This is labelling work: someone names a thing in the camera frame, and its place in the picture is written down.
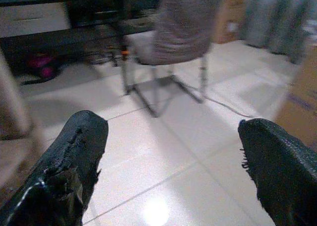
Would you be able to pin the dark wooden desk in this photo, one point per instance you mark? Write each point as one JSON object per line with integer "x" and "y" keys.
{"x": 99, "y": 25}

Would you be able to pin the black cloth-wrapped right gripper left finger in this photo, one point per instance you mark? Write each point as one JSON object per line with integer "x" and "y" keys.
{"x": 64, "y": 166}

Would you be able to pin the beige cushioned seat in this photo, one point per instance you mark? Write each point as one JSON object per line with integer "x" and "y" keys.
{"x": 12, "y": 107}

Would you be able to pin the grey fabric metal-leg chair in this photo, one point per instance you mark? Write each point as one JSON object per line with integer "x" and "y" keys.
{"x": 180, "y": 35}

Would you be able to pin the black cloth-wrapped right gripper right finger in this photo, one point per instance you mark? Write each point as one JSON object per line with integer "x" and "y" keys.
{"x": 282, "y": 166}

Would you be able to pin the tan cardboard box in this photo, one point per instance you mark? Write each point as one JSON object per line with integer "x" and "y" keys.
{"x": 301, "y": 97}

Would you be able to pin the white drawer cabinet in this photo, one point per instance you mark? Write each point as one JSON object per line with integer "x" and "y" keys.
{"x": 32, "y": 19}

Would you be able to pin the brown cardboard box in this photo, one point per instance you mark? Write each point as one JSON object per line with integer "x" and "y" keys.
{"x": 229, "y": 20}

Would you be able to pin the pink toy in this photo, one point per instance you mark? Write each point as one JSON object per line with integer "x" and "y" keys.
{"x": 42, "y": 66}

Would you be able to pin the grey curtain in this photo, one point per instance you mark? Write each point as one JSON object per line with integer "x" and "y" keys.
{"x": 280, "y": 20}

